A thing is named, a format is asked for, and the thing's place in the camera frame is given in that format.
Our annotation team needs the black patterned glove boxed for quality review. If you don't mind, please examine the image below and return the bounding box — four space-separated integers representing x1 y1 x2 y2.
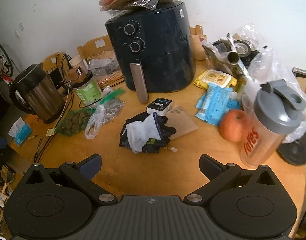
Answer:
119 112 176 154

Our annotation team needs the white knit sock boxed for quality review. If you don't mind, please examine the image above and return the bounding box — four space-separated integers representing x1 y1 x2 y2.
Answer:
125 112 162 154

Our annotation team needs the red apple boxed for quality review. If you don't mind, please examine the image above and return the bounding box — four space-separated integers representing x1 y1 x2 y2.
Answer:
219 109 250 142

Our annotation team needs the green net bag of fruit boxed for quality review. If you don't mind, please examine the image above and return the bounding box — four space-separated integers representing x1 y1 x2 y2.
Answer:
55 108 95 137

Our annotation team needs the brown paper piece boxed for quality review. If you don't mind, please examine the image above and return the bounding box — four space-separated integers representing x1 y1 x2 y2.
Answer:
165 106 198 140

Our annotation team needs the blue snack packets pile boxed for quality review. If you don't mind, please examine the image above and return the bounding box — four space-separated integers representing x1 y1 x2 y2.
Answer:
195 84 241 126

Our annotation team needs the blue tissue box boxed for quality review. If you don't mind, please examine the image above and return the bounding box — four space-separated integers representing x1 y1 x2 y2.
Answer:
8 118 32 146

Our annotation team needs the black kettle base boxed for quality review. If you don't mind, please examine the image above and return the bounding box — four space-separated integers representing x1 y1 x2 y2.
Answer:
277 133 306 166

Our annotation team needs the green label jar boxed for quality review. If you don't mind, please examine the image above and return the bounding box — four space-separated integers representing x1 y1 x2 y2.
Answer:
71 70 102 106

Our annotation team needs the clear shaker bottle grey lid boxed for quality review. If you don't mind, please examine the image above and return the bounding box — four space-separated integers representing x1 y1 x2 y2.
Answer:
240 79 306 167

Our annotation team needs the small black white box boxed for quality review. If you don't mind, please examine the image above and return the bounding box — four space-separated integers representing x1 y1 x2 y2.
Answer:
146 98 173 116

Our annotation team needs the yellow wet wipes pack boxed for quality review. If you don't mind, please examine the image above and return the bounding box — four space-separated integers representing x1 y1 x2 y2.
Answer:
193 69 237 90

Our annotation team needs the steel electric kettle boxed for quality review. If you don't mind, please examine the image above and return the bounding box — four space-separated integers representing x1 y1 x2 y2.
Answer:
9 64 65 124

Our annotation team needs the basket of tools and tape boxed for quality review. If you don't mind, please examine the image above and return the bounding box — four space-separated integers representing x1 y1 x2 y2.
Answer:
201 34 260 80

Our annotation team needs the dark blue air fryer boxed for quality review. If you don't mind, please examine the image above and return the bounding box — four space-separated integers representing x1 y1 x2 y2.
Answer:
105 2 195 103

